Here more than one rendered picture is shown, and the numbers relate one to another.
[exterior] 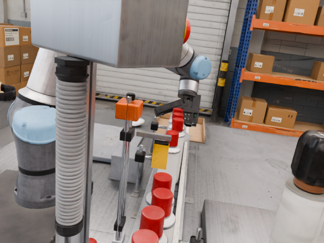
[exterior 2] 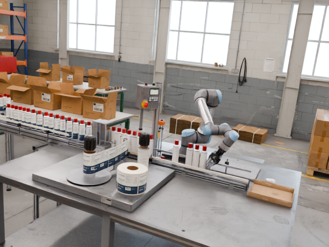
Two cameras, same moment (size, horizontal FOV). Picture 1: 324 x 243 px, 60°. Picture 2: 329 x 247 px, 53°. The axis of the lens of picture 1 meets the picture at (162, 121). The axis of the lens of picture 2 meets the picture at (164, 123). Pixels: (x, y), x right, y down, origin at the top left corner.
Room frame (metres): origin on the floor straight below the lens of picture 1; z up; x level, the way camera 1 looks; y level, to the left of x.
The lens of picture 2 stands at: (1.38, -2.46, 1.85)
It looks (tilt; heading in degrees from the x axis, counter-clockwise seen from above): 14 degrees down; 109
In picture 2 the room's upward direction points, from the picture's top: 5 degrees clockwise
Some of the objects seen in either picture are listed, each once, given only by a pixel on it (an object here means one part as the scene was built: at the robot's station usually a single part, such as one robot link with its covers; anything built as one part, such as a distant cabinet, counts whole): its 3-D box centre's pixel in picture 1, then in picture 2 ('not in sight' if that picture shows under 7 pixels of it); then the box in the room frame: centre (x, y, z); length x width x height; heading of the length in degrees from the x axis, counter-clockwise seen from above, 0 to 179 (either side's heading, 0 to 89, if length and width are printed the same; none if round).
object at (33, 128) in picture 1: (39, 135); (188, 136); (0.67, 0.31, 1.03); 0.13 x 0.12 x 0.14; 34
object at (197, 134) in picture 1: (180, 126); (271, 192); (1.44, -0.10, 0.85); 0.30 x 0.26 x 0.04; 175
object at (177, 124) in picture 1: (173, 151); (189, 155); (0.79, -0.05, 0.98); 0.05 x 0.05 x 0.20
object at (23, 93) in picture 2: not in sight; (26, 90); (-2.12, 1.39, 0.97); 0.44 x 0.38 x 0.37; 89
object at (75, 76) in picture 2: not in sight; (71, 75); (-2.80, 3.46, 0.97); 0.42 x 0.39 x 0.37; 82
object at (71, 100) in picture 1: (70, 152); (141, 118); (0.29, 0.10, 1.18); 0.04 x 0.04 x 0.21
